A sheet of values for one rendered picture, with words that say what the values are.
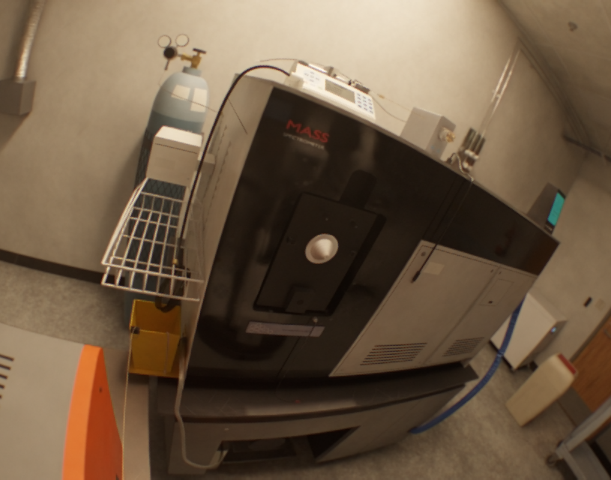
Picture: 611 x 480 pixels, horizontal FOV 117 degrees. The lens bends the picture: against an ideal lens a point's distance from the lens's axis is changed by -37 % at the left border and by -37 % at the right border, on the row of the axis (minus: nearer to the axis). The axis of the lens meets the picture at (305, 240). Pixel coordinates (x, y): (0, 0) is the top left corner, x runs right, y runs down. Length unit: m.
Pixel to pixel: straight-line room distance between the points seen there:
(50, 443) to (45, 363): 0.09
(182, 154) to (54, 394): 0.58
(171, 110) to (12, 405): 1.06
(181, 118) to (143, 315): 0.74
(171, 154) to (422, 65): 1.58
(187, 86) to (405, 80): 1.24
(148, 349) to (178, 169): 0.42
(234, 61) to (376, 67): 0.77
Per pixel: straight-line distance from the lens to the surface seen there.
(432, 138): 0.90
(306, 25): 1.63
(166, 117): 1.20
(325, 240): 0.53
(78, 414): 0.33
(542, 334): 3.56
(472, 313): 1.07
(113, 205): 1.79
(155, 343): 0.68
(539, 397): 3.02
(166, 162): 0.74
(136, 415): 0.79
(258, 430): 0.92
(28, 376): 0.37
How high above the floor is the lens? 1.43
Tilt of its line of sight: 24 degrees down
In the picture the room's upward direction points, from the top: 25 degrees clockwise
